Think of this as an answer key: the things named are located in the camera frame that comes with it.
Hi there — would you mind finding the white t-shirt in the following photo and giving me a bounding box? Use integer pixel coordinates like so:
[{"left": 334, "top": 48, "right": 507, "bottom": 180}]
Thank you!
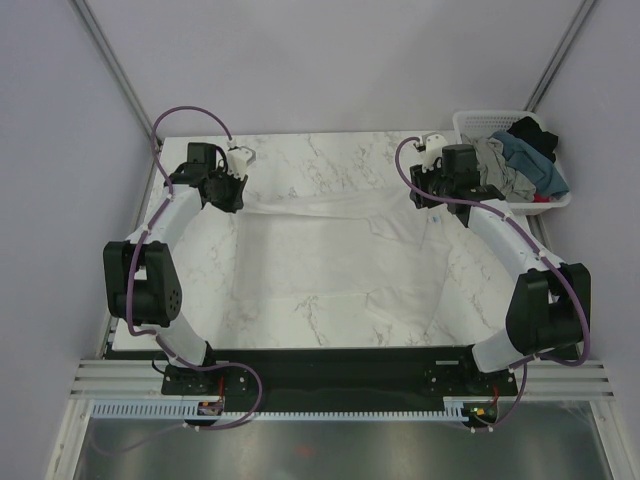
[{"left": 221, "top": 190, "right": 474, "bottom": 348}]

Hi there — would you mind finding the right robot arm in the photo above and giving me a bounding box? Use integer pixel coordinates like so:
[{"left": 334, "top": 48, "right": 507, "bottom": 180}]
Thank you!
[{"left": 400, "top": 135, "right": 591, "bottom": 394}]

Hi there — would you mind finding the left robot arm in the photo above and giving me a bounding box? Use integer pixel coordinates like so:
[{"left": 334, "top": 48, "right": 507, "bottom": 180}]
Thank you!
[{"left": 103, "top": 141, "right": 256, "bottom": 393}]

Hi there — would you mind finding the grey t-shirt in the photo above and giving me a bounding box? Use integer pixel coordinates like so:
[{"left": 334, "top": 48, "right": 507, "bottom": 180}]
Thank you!
[{"left": 461, "top": 135, "right": 536, "bottom": 203}]

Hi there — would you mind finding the white plastic laundry basket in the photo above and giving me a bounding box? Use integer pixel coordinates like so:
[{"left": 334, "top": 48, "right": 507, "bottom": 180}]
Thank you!
[{"left": 452, "top": 110, "right": 572, "bottom": 216}]

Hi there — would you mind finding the teal blue t-shirt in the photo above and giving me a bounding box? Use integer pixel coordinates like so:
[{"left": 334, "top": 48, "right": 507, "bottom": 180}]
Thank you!
[{"left": 491, "top": 131, "right": 570, "bottom": 199}]

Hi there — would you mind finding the red garment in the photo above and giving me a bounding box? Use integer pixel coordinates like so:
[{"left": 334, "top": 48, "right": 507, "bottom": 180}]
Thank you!
[{"left": 533, "top": 194, "right": 554, "bottom": 203}]

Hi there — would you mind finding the black t-shirt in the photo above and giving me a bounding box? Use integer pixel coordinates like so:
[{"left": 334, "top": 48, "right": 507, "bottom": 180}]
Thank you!
[{"left": 507, "top": 116, "right": 559, "bottom": 163}]

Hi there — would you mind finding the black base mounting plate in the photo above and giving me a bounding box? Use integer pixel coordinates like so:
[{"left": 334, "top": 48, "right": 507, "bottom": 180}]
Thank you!
[{"left": 161, "top": 347, "right": 517, "bottom": 411}]

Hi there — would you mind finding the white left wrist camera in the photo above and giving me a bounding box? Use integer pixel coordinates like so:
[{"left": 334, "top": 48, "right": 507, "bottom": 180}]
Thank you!
[{"left": 226, "top": 146, "right": 256, "bottom": 180}]

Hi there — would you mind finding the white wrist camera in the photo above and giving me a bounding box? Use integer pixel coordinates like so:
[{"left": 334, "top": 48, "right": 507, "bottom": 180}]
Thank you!
[
  {"left": 415, "top": 132, "right": 449, "bottom": 172},
  {"left": 226, "top": 146, "right": 256, "bottom": 180}
]

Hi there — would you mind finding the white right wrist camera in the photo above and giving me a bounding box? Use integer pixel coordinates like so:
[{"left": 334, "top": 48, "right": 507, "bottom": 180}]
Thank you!
[{"left": 415, "top": 132, "right": 449, "bottom": 172}]

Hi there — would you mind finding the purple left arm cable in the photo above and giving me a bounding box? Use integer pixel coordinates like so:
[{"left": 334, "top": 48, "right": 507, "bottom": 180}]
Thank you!
[{"left": 92, "top": 105, "right": 265, "bottom": 456}]

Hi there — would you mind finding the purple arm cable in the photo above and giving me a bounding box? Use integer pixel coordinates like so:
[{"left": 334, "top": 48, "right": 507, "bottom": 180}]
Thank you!
[
  {"left": 92, "top": 105, "right": 265, "bottom": 456},
  {"left": 394, "top": 137, "right": 595, "bottom": 434}
]

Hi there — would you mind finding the white slotted cable duct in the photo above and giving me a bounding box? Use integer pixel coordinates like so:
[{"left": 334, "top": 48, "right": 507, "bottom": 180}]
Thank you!
[{"left": 90, "top": 398, "right": 488, "bottom": 422}]

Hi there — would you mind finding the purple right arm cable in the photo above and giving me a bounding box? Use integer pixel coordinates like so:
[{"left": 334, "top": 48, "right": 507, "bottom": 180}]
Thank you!
[{"left": 394, "top": 137, "right": 595, "bottom": 434}]

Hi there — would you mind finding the aluminium rail frame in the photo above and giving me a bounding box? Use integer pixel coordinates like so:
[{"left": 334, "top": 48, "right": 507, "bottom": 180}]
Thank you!
[{"left": 71, "top": 360, "right": 615, "bottom": 401}]

